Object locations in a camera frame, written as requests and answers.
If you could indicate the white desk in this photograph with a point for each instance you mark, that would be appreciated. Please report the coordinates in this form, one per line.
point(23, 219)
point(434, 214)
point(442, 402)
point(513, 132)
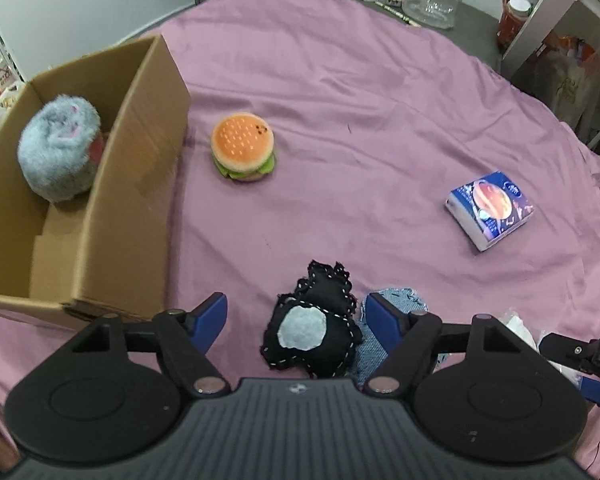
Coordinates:
point(555, 5)

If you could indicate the blue denim patch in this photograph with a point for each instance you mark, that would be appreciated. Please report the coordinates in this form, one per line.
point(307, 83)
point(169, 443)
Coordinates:
point(366, 366)

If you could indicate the blue tissue packet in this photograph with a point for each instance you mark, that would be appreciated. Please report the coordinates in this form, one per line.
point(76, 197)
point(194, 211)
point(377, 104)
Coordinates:
point(490, 210)

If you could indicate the beige tote bag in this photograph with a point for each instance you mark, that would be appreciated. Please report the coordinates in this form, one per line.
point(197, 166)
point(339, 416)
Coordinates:
point(570, 80)

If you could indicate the pink bedsheet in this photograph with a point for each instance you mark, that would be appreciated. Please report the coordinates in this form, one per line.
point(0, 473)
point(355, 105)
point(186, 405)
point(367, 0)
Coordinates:
point(355, 110)

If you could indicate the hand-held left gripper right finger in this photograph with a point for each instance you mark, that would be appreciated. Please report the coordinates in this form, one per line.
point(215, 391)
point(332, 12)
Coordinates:
point(382, 322)

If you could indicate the yellow ruler strip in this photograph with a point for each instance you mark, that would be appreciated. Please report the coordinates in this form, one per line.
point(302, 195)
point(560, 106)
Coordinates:
point(397, 14)

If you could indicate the white crinkled plastic bag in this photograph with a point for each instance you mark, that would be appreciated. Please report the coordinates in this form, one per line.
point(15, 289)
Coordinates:
point(517, 327)

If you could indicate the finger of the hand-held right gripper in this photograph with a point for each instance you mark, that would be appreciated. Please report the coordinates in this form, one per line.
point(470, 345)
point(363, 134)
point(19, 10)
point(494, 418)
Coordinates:
point(596, 391)
point(567, 347)

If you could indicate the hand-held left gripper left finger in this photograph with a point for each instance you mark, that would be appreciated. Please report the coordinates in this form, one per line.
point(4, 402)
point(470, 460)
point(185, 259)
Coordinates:
point(211, 317)

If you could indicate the black felt plush toy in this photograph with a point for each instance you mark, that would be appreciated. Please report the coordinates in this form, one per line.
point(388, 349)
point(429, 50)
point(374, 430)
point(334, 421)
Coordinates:
point(330, 345)

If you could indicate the red jar white lid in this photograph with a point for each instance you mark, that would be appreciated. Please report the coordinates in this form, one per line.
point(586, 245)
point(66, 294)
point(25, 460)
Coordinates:
point(512, 22)

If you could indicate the burger plush toy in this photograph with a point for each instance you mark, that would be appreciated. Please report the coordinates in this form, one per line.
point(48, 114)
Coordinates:
point(242, 145)

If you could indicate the brown cardboard box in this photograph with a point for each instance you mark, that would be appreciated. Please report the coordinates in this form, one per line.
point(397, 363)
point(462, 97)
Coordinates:
point(130, 170)

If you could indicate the grey fluffy plush toy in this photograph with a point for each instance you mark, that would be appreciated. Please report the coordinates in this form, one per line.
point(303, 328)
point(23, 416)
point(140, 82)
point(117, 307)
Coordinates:
point(57, 150)

